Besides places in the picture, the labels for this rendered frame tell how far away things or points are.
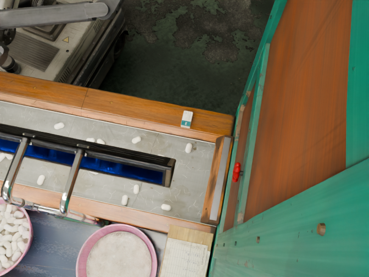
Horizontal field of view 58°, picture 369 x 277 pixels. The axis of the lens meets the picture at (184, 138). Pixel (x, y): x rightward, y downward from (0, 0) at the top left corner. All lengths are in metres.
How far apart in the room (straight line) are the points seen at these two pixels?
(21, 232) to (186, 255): 0.58
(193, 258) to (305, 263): 0.91
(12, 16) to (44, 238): 0.76
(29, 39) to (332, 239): 1.85
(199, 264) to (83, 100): 0.74
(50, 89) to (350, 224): 1.30
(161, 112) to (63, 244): 0.60
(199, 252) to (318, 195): 0.92
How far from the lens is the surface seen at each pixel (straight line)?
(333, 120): 0.29
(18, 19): 1.18
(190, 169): 1.22
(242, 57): 2.31
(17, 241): 1.33
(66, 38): 1.89
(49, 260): 1.35
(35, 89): 1.44
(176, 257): 1.15
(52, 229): 1.35
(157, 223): 1.17
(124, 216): 1.19
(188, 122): 1.23
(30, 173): 1.35
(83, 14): 1.11
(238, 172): 0.70
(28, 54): 1.91
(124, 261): 1.22
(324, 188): 0.24
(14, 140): 0.98
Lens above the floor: 1.93
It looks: 71 degrees down
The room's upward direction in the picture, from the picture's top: 2 degrees counter-clockwise
